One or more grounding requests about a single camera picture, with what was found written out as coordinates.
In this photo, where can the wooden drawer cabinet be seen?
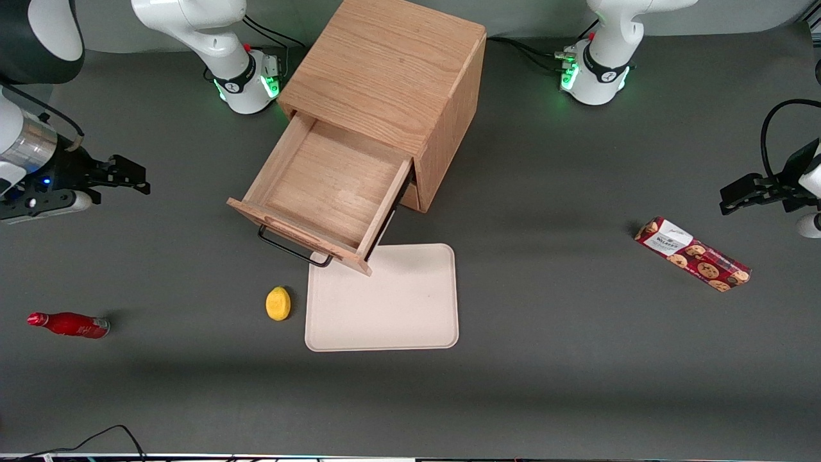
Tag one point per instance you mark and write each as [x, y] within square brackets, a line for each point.
[385, 64]

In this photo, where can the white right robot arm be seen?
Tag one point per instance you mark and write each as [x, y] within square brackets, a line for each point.
[205, 32]

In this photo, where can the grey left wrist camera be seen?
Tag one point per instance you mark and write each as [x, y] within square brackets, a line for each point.
[809, 226]

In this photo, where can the closed wooden drawer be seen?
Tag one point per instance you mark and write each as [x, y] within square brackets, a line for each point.
[412, 197]

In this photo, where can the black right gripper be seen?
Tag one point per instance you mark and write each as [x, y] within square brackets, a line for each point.
[67, 169]

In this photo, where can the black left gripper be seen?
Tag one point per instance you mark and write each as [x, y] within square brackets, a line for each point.
[790, 179]

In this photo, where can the red tartan cookie box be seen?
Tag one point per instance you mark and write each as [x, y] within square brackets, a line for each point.
[693, 253]

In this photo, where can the yellow lemon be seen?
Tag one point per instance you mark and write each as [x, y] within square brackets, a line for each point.
[278, 304]

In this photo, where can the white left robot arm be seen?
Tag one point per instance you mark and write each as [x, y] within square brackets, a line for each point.
[603, 70]

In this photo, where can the beige rectangular tray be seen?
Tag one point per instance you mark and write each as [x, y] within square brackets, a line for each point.
[397, 308]

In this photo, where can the red bottle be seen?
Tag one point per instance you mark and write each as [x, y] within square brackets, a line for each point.
[70, 325]

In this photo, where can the metal frame rail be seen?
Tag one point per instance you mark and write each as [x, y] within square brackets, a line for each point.
[811, 22]

